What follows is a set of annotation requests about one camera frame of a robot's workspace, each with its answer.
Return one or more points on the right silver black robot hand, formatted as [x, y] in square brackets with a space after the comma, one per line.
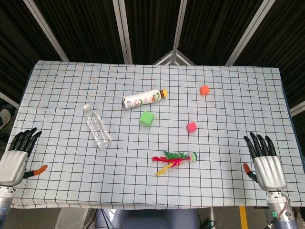
[269, 170]

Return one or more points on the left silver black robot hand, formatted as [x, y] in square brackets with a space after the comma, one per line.
[13, 167]

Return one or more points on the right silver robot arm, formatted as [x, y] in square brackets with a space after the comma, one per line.
[279, 211]

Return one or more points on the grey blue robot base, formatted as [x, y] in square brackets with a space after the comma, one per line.
[145, 219]

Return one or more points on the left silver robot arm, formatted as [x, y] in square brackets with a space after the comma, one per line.
[5, 205]

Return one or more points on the colourful feather shuttlecock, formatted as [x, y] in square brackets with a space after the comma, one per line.
[176, 159]

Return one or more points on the pink foam cube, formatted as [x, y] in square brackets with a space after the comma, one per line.
[191, 127]

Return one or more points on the clear plastic water bottle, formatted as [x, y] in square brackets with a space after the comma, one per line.
[97, 126]

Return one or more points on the orange foam cube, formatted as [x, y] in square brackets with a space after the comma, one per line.
[204, 90]

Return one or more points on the white black grid tablecloth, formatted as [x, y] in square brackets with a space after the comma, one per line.
[152, 133]

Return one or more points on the green foam cube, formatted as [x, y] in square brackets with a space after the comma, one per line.
[146, 118]

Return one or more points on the white drink bottle yellow cap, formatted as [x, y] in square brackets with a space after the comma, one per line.
[143, 98]

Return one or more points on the silver metal frame bracket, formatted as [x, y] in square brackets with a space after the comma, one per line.
[173, 58]

